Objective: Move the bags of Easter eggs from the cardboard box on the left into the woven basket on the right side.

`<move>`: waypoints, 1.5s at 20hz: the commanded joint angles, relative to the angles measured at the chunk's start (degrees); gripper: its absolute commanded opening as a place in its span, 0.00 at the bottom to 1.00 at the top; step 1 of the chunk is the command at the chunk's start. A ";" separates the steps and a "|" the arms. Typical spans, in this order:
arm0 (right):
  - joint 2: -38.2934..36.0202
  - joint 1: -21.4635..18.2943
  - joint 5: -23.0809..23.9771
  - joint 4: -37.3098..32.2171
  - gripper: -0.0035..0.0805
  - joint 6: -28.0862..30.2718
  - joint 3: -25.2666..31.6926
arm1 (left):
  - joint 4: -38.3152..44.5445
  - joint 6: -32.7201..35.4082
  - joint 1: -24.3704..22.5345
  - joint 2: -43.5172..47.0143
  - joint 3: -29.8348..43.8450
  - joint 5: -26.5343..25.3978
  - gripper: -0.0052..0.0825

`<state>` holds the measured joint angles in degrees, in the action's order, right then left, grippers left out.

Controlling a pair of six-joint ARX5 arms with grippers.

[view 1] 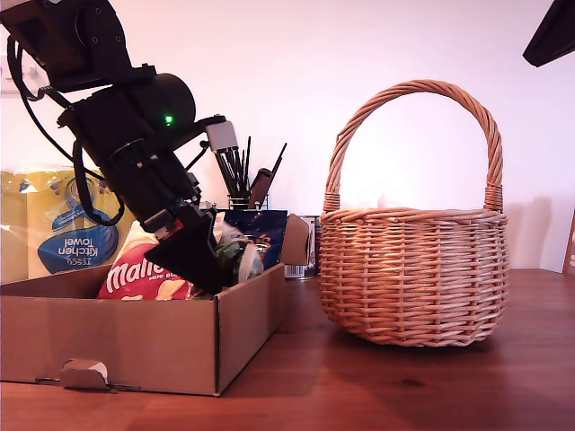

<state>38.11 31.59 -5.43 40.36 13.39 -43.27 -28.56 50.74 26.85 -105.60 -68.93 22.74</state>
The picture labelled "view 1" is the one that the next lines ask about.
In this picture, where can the white wall light switch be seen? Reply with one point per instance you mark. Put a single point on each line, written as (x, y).
(5, 85)

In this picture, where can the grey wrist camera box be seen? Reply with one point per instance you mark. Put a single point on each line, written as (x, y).
(222, 134)

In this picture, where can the wooden board with white dots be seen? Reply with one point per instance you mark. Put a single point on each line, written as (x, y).
(570, 251)

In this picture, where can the red cream Maltesers bag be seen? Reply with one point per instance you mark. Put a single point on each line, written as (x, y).
(135, 278)

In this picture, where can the blue Terry's orange eggs bag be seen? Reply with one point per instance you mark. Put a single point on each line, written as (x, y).
(265, 233)

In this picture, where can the brown cardboard box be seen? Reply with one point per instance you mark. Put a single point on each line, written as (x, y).
(112, 341)

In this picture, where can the single slanted black stick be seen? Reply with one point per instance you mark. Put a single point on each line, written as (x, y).
(276, 161)

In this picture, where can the tin can with white label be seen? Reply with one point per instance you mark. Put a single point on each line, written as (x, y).
(314, 242)

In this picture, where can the white Galaxy eggs bag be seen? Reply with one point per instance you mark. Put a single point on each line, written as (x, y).
(245, 265)

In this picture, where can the dark brown wooden spatula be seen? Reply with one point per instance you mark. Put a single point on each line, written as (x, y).
(259, 186)

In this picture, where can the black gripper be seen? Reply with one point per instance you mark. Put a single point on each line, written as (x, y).
(153, 188)

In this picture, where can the bundle of black sticks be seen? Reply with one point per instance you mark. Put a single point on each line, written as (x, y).
(236, 177)

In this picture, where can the white tissue paper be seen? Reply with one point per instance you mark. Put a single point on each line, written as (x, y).
(387, 202)

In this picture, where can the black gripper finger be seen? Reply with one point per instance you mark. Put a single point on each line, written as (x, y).
(554, 36)

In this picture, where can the yellow kitchen towel pack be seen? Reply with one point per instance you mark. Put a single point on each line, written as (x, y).
(49, 242)

